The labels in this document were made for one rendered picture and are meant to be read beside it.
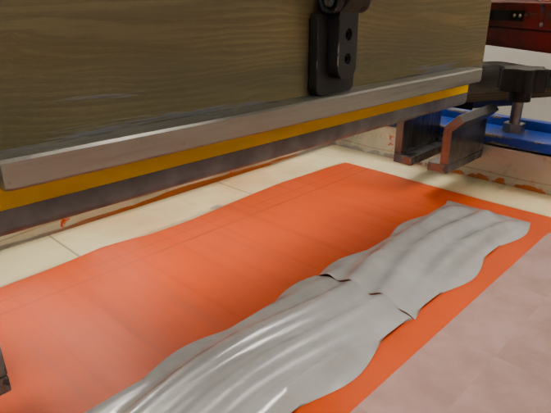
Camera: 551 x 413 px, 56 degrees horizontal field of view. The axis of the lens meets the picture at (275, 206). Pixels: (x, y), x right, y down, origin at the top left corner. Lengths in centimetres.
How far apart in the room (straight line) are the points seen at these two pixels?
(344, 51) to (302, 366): 16
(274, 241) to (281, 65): 16
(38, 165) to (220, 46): 10
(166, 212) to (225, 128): 23
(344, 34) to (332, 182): 25
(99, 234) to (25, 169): 24
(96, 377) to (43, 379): 2
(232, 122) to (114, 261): 18
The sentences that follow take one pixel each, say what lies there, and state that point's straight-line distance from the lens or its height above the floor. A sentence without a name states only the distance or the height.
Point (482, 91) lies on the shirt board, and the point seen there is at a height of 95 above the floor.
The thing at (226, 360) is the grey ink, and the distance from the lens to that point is 26.
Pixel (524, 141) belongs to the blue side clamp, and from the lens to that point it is 52.
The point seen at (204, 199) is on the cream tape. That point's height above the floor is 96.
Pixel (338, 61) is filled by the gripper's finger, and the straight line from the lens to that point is 27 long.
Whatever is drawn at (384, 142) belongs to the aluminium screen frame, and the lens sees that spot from 59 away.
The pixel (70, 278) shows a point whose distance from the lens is 36.
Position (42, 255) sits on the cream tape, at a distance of 40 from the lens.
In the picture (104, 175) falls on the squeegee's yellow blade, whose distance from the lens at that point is 22.
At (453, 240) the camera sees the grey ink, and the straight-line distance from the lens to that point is 39.
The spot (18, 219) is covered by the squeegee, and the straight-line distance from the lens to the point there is 21.
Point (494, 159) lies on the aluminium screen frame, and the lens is 53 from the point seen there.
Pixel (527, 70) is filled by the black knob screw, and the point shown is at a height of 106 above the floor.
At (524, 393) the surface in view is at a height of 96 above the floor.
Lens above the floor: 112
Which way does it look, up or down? 22 degrees down
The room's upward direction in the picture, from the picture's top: straight up
